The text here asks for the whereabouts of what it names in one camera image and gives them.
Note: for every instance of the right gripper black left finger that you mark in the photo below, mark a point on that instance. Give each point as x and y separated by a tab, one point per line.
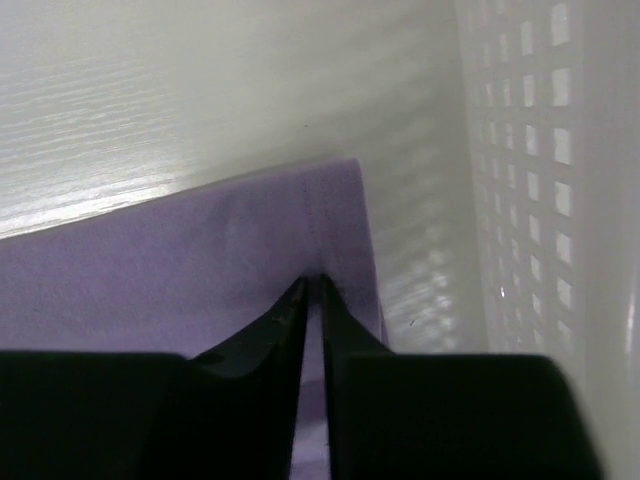
227	413

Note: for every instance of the white plastic basket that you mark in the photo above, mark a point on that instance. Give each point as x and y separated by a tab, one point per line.
553	113

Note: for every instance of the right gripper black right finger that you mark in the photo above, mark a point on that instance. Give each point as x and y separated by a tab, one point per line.
445	416

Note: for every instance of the purple polo shirt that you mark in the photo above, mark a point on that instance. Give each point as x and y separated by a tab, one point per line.
183	273

